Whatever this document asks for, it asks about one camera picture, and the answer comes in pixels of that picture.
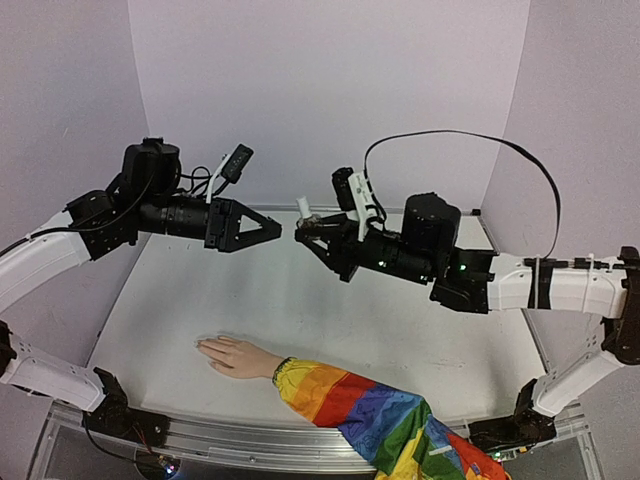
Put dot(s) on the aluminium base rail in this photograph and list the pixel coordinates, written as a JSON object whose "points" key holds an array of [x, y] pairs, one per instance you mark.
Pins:
{"points": [[288, 448]]}

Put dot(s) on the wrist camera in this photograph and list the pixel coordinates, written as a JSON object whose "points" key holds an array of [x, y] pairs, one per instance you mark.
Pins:
{"points": [[229, 171], [356, 198]]}

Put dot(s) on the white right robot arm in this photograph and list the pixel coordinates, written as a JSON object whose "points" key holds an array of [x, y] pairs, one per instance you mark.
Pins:
{"points": [[583, 311]]}

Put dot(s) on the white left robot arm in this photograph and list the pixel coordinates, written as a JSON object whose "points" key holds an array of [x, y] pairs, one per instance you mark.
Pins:
{"points": [[71, 238]]}

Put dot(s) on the rainbow coloured sleeve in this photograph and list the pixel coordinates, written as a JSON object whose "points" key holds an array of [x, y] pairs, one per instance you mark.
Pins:
{"points": [[394, 431]]}

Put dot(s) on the glitter nail polish bottle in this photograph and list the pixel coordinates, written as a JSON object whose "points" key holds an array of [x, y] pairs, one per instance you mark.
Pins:
{"points": [[306, 227]]}

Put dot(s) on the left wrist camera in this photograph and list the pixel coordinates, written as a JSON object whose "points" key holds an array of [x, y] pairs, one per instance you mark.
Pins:
{"points": [[229, 171]]}

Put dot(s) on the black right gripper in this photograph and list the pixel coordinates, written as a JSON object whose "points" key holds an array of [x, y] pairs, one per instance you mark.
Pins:
{"points": [[347, 253]]}

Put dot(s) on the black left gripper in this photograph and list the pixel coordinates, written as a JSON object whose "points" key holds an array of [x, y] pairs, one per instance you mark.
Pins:
{"points": [[225, 216]]}

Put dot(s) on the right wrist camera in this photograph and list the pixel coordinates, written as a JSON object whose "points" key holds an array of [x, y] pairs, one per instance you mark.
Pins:
{"points": [[356, 198]]}

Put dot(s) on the mannequin hand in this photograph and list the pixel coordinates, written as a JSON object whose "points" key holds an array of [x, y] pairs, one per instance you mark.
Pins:
{"points": [[238, 359]]}

